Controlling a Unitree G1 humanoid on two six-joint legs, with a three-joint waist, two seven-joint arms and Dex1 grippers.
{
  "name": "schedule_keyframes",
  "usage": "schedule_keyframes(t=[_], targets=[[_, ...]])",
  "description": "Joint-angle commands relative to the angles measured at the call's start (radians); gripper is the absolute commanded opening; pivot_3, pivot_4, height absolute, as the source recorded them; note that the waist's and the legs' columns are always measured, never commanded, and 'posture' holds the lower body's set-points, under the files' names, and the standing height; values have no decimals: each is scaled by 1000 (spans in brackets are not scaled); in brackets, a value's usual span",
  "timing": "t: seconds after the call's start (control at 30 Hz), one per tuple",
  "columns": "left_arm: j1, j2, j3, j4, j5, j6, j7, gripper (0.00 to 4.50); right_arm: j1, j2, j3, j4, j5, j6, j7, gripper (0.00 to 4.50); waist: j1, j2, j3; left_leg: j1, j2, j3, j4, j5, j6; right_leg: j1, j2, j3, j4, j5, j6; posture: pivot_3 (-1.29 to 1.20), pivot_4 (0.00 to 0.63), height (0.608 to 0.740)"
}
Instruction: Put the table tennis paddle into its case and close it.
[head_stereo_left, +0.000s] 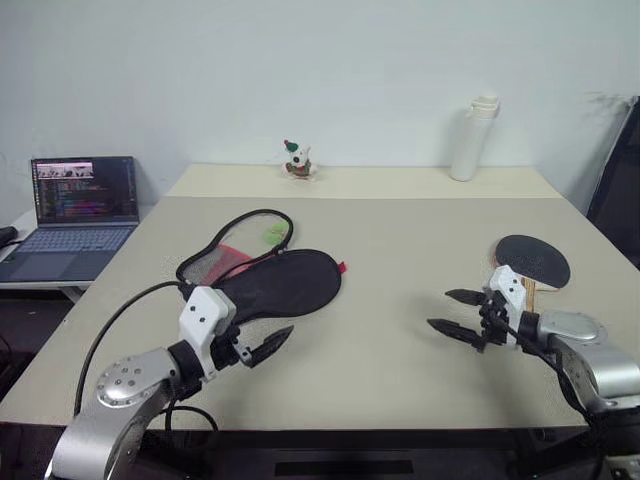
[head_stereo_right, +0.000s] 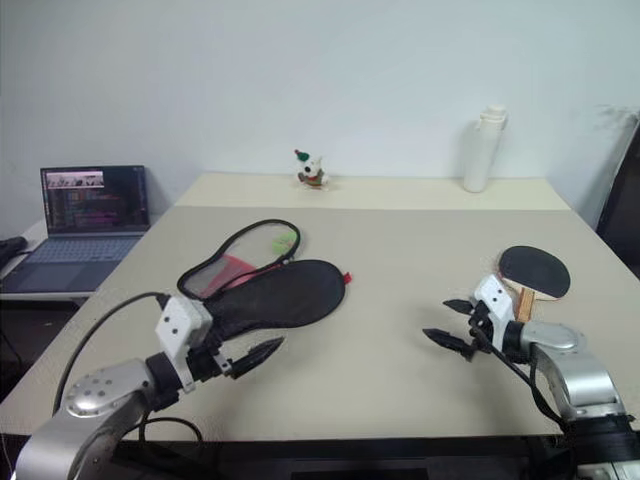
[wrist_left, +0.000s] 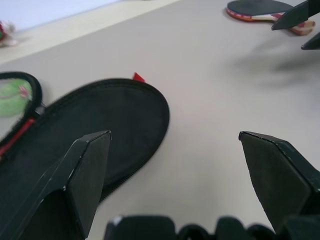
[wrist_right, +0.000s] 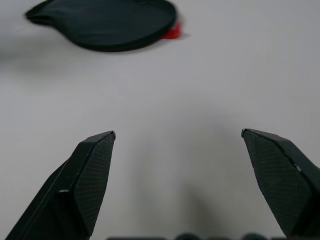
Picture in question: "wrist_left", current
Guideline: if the red and black bag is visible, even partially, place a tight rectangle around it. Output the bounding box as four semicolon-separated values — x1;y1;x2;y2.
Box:
0;71;171;204

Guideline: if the small plush dog toy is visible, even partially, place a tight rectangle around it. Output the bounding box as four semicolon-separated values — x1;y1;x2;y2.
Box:
0;20;20;48

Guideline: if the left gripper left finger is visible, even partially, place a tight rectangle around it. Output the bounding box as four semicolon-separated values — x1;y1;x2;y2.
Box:
0;130;112;240

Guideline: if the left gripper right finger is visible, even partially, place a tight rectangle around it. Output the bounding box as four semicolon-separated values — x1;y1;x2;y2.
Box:
238;130;320;235

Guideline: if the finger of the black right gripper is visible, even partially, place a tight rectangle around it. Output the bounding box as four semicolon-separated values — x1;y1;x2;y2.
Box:
271;0;320;31
301;32;320;51

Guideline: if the table tennis paddle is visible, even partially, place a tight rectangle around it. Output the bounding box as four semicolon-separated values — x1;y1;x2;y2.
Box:
226;0;316;37

